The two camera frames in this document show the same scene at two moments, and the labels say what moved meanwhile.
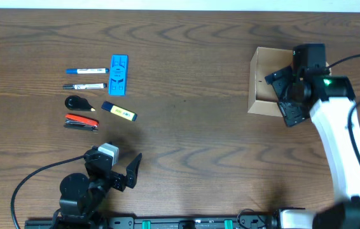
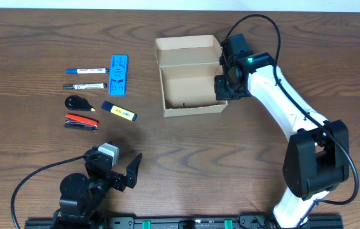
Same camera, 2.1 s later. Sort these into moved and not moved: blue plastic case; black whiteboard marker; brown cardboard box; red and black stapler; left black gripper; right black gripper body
Moved: right black gripper body; brown cardboard box
Not moved: black whiteboard marker; left black gripper; blue plastic case; red and black stapler
